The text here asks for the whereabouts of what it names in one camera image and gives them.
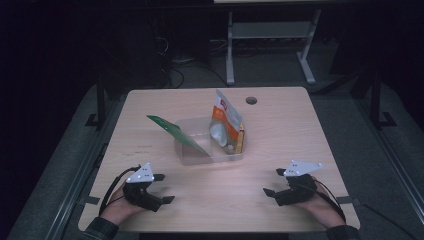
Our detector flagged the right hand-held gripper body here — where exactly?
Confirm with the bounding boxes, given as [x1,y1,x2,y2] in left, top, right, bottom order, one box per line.
[274,159,324,207]

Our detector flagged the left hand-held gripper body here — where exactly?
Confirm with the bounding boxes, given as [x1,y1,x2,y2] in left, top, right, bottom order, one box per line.
[122,162,165,213]

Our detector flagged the clear plastic container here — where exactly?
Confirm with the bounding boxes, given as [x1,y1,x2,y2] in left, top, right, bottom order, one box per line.
[173,114,248,167]

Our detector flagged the green snack bag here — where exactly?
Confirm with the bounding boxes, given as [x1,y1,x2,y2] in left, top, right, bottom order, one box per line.
[146,114,212,158]

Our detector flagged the orange white snack bag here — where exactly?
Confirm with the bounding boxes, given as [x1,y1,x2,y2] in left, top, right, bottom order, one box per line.
[208,88,245,156]

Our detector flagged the person's left hand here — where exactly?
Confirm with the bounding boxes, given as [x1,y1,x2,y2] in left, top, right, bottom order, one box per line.
[99,184,148,227]

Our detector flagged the person's right hand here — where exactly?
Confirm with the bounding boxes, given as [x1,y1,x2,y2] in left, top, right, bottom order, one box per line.
[294,184,347,230]

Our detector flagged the grey tape strip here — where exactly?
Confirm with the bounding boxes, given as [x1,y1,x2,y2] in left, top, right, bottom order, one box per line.
[78,195,101,206]
[335,195,362,206]

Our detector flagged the black metal stand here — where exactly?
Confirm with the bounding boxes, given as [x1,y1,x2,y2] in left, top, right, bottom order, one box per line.
[84,73,108,130]
[369,70,398,130]

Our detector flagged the grey metal stand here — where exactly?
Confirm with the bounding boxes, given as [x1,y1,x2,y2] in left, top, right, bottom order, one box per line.
[225,9,323,86]

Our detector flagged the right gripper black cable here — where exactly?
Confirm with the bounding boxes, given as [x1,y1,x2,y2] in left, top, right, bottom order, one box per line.
[312,179,348,223]

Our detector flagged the grey metal rail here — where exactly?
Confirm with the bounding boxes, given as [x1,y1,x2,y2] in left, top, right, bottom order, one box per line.
[353,97,424,216]
[44,98,126,240]

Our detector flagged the thin black floor cable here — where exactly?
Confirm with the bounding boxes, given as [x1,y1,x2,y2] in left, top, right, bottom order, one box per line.
[360,201,419,240]

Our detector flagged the black floor cables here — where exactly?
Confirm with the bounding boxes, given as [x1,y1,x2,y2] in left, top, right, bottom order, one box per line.
[150,18,231,90]

